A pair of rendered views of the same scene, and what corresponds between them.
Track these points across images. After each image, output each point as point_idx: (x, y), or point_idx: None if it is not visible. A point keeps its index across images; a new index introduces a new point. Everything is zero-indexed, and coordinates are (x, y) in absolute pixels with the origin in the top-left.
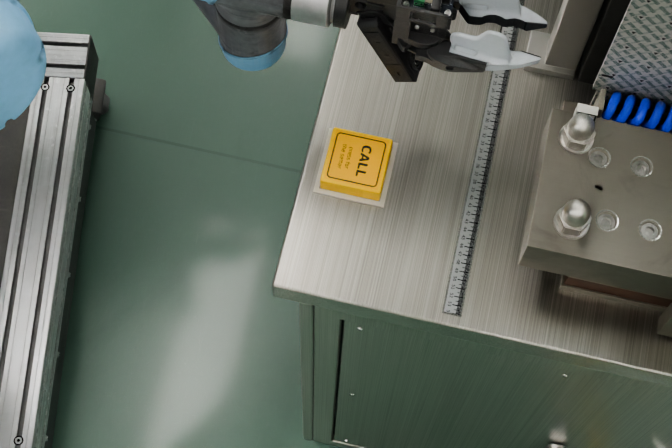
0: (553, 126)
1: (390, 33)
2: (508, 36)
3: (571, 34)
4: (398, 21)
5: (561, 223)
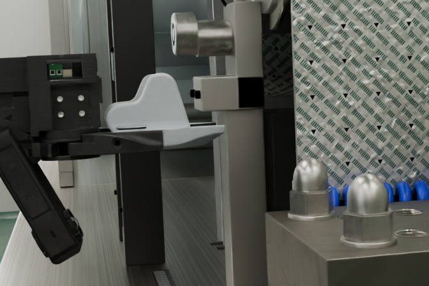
0: (277, 216)
1: (29, 159)
2: None
3: (248, 231)
4: (34, 90)
5: (355, 221)
